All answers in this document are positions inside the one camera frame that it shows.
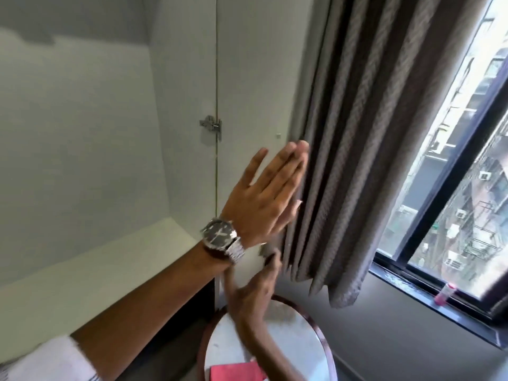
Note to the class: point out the silver wristwatch with dark dial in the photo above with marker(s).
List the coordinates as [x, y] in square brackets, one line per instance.
[220, 236]

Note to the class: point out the person's left little finger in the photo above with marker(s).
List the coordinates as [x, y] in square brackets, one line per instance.
[256, 166]

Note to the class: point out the person's left middle finger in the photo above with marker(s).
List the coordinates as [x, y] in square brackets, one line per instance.
[291, 162]

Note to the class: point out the small pink bottle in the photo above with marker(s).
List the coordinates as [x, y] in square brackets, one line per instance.
[444, 295]

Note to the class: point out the person's left thumb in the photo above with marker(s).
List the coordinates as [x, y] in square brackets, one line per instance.
[293, 215]

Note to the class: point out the buildings outside window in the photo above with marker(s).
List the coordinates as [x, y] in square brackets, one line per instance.
[476, 186]

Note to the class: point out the person's right forearm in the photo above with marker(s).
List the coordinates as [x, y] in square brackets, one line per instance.
[274, 355]

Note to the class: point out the metal cabinet hinge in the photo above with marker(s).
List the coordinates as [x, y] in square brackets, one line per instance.
[211, 126]

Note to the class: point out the person's left hand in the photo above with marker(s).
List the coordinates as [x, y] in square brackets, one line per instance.
[254, 206]

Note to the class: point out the person's left forearm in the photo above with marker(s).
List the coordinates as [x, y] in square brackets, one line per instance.
[158, 309]

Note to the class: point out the round marble table, red rim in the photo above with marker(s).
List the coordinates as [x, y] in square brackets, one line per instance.
[301, 341]

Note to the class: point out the white shirt sleeve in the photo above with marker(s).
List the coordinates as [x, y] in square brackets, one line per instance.
[47, 363]

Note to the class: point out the dark wood panel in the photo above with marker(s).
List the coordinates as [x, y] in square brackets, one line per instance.
[178, 337]

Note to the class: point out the red flat paper item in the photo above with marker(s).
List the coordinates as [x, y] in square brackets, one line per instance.
[238, 372]

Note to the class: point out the person's right thumb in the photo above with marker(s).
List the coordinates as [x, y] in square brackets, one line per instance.
[230, 287]

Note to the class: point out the grey-brown pleated curtain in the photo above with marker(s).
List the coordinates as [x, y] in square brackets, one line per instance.
[369, 134]

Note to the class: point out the person's right hand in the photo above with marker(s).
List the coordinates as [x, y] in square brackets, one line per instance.
[252, 301]

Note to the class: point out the black window frame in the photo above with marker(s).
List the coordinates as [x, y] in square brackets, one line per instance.
[440, 194]

